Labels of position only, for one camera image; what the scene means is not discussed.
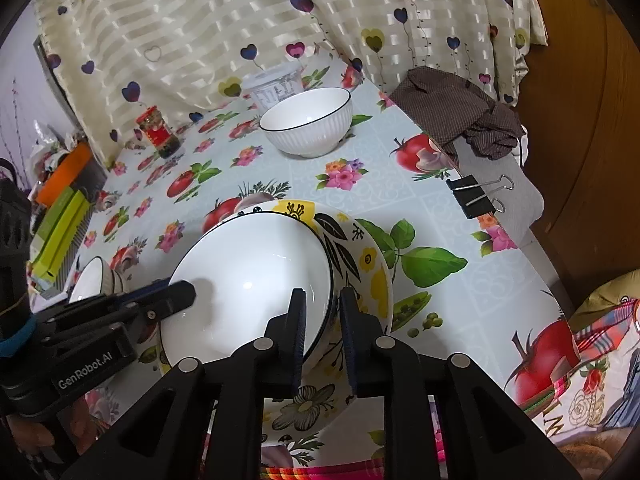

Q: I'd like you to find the vegetable print tablecloth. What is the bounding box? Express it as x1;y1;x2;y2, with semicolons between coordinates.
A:
27;67;581;480

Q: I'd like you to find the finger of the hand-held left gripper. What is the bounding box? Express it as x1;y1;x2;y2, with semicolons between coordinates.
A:
75;278;171;311
32;281;197;356

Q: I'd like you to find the brown checked cloth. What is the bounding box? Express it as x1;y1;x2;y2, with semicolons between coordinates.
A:
389;66;527;161

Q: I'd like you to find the heart print curtain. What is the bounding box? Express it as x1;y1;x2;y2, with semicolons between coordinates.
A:
32;0;548;171

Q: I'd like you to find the printed blanket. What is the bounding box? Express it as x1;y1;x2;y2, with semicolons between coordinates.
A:
550;270;640;456

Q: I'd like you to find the white ribbed bowl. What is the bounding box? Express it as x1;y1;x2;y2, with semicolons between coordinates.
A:
259;87;354;159
159;212;335;377

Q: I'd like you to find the wooden cabinet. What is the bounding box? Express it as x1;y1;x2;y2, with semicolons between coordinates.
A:
515;0;640;321

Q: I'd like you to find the yellow floral plate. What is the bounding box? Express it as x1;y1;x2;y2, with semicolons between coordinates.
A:
200;199;394;448

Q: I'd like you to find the red label sauce jar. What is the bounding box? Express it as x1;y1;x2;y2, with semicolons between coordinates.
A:
136;106;182;159

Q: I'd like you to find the white plastic tub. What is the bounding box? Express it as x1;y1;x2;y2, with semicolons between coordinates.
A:
242;65;307;111

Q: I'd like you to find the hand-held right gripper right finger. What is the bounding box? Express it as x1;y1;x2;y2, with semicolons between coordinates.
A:
340;287;583;480

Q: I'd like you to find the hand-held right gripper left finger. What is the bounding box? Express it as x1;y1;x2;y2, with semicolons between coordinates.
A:
60;289;307;480

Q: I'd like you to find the person's left hand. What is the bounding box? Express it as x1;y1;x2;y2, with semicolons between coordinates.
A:
7;407;57;461

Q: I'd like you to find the black binder clip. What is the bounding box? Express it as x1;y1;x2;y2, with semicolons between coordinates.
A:
446;174;515;220

